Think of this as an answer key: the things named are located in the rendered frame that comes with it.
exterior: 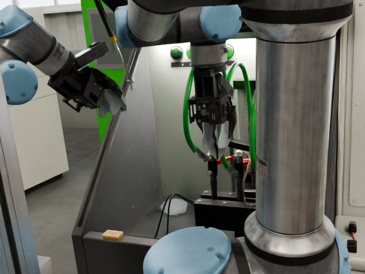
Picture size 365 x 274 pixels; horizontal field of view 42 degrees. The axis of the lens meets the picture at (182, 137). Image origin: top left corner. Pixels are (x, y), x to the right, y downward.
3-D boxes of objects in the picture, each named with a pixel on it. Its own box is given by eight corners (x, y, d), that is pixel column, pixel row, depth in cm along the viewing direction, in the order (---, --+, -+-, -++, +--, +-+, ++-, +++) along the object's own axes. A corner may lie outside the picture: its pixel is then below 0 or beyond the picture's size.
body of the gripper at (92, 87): (79, 114, 111) (39, 85, 103) (90, 84, 115) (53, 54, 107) (102, 109, 107) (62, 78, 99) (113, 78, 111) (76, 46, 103)
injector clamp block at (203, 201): (197, 248, 146) (193, 202, 142) (207, 232, 155) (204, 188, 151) (311, 262, 134) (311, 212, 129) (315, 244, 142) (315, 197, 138)
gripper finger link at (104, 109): (109, 128, 118) (83, 107, 112) (115, 107, 120) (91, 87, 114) (118, 126, 116) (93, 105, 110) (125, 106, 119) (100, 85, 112)
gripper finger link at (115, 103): (120, 125, 116) (93, 105, 110) (126, 105, 118) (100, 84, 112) (129, 124, 114) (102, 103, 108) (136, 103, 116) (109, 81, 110)
